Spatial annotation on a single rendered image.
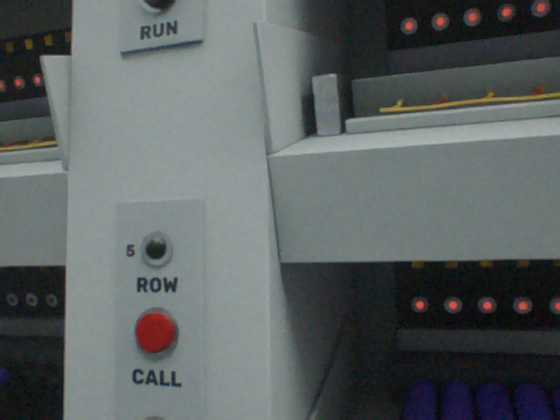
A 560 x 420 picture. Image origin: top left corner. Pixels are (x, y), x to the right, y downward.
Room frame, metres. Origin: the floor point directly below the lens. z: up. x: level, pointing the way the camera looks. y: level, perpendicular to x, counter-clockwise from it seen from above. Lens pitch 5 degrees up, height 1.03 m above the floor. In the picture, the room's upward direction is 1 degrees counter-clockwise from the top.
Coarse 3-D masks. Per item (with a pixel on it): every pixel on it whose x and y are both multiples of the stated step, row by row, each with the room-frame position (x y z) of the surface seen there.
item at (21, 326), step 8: (0, 320) 0.46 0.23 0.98; (8, 320) 0.46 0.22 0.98; (16, 320) 0.45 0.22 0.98; (24, 320) 0.45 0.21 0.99; (32, 320) 0.45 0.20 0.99; (40, 320) 0.45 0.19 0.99; (48, 320) 0.44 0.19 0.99; (56, 320) 0.44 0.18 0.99; (64, 320) 0.44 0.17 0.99; (0, 328) 0.46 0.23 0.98; (8, 328) 0.46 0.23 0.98; (16, 328) 0.46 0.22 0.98; (24, 328) 0.45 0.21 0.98; (32, 328) 0.45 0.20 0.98; (40, 328) 0.45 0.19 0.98; (48, 328) 0.45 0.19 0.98; (56, 328) 0.44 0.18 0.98; (64, 328) 0.44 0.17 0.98; (40, 336) 0.45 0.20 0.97; (48, 336) 0.45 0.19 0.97; (56, 336) 0.45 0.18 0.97; (64, 336) 0.44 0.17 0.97; (16, 376) 0.44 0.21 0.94; (32, 376) 0.44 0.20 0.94
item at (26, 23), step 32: (0, 0) 0.50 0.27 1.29; (32, 0) 0.49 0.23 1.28; (64, 0) 0.48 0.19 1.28; (352, 0) 0.40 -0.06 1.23; (0, 32) 0.50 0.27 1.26; (32, 32) 0.49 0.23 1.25; (352, 32) 0.40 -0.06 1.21; (384, 32) 0.39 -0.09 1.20; (352, 64) 0.40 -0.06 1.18; (384, 64) 0.39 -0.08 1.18; (384, 288) 0.39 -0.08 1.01; (384, 320) 0.39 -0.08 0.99; (384, 352) 0.39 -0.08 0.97; (416, 352) 0.38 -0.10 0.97; (448, 352) 0.38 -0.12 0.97
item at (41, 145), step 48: (0, 48) 0.45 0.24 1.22; (48, 48) 0.43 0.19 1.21; (0, 96) 0.47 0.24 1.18; (48, 96) 0.23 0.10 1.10; (0, 144) 0.33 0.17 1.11; (48, 144) 0.30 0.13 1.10; (0, 192) 0.25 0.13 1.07; (48, 192) 0.24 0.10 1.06; (0, 240) 0.26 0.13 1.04; (48, 240) 0.25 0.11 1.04
